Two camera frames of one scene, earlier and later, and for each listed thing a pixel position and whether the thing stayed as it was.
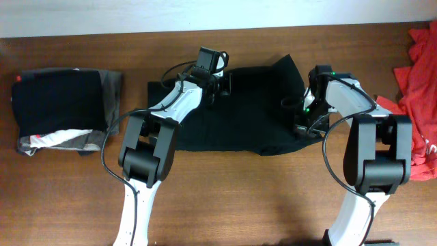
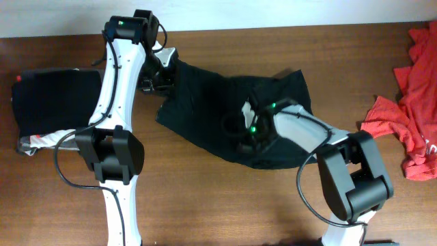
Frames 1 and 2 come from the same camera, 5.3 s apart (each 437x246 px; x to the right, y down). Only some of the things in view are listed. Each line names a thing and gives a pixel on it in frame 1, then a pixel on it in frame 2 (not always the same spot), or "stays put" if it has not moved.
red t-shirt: (419, 101) stays put
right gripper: (302, 127) → (245, 143)
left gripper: (227, 85) → (161, 89)
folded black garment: (52, 100) stays put
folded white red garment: (55, 137) stays put
